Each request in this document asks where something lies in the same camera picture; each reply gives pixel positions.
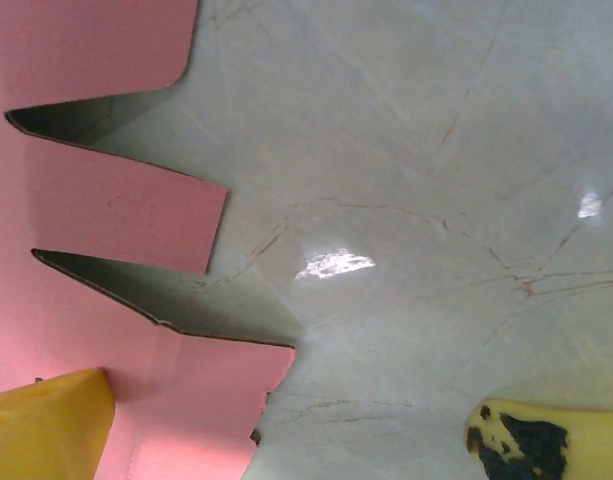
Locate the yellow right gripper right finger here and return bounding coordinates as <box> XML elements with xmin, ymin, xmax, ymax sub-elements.
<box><xmin>465</xmin><ymin>397</ymin><xmax>613</xmax><ymax>480</ymax></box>

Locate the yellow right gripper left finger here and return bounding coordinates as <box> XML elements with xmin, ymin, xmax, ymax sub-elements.
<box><xmin>0</xmin><ymin>367</ymin><xmax>116</xmax><ymax>480</ymax></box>

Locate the pink paper box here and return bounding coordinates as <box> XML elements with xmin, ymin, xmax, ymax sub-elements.
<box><xmin>0</xmin><ymin>0</ymin><xmax>298</xmax><ymax>480</ymax></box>

